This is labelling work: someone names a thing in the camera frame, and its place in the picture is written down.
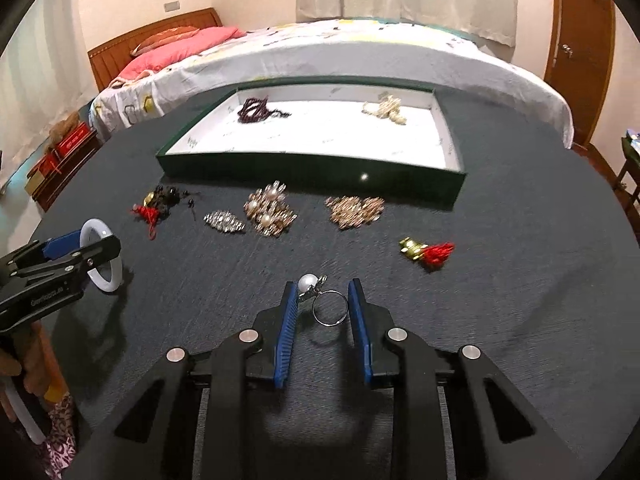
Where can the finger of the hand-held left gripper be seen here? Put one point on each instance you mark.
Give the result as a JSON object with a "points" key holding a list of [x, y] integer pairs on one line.
{"points": [[62, 247], [100, 252]]}

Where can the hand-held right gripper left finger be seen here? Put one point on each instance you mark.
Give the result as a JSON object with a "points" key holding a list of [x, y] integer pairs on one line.
{"points": [[285, 335]]}

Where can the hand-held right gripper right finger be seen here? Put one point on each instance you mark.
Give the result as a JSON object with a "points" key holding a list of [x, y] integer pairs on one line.
{"points": [[360, 335]]}

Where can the white jade bangle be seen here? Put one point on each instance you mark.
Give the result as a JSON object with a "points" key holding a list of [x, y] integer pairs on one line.
{"points": [[99, 225]]}

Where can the red tassel gold charm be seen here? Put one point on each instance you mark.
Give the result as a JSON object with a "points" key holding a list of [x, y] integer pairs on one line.
{"points": [[145, 212]]}

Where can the gold charm with red knot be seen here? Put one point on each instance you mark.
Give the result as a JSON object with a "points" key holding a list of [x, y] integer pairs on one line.
{"points": [[432, 254]]}

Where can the gold brooch with pearls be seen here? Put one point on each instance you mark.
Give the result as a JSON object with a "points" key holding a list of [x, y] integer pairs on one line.
{"points": [[267, 210]]}

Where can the silver crystal brooch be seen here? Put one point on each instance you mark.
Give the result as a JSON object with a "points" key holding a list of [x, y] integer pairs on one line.
{"points": [[223, 221]]}

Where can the green tray with white lining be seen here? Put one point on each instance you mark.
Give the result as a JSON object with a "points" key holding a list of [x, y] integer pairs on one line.
{"points": [[325, 130]]}

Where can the person's left forearm floral sleeve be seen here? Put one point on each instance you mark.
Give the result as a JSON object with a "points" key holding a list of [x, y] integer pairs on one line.
{"points": [[62, 435]]}

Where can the person's left hand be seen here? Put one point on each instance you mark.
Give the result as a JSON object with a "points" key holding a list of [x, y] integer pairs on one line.
{"points": [[40, 360]]}

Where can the wooden nightstand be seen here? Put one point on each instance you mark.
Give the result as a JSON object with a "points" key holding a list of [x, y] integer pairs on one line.
{"points": [[70, 175]]}

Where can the red gift box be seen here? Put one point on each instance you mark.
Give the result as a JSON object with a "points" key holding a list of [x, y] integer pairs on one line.
{"points": [[42, 175], [72, 141]]}

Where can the white tube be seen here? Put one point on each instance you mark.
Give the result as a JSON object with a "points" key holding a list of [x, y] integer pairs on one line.
{"points": [[22, 412]]}

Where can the brown teddy bear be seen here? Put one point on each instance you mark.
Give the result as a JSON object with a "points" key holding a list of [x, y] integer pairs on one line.
{"points": [[64, 126]]}

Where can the wooden headboard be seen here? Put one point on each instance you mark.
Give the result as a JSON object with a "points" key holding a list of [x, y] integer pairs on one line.
{"points": [[115, 60]]}

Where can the orange patterned pillow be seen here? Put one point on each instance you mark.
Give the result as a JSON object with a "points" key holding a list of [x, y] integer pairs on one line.
{"points": [[165, 37]]}

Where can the pink pillow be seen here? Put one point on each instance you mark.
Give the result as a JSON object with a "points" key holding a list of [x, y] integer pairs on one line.
{"points": [[200, 42]]}

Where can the bed with patterned sheet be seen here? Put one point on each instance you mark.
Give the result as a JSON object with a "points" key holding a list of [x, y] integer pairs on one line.
{"points": [[350, 52]]}

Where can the wooden chair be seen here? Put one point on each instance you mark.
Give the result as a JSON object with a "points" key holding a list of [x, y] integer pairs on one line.
{"points": [[627, 175]]}

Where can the blue cloth pile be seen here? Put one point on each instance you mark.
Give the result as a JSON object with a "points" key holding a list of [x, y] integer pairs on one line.
{"points": [[632, 140]]}

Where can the wooden door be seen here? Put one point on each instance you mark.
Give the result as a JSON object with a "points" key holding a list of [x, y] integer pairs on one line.
{"points": [[580, 35]]}

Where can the wall switch plate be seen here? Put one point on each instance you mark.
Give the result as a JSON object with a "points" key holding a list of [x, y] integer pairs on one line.
{"points": [[172, 6]]}

